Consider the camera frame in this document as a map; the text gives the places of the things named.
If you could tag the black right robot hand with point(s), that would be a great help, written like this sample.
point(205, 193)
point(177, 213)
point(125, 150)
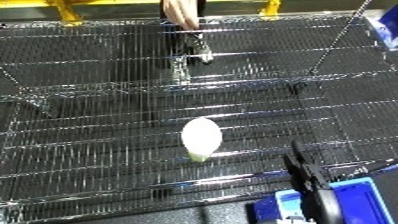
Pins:
point(323, 203)

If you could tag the person's hand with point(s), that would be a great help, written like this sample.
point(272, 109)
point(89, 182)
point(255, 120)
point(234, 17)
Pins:
point(182, 13)

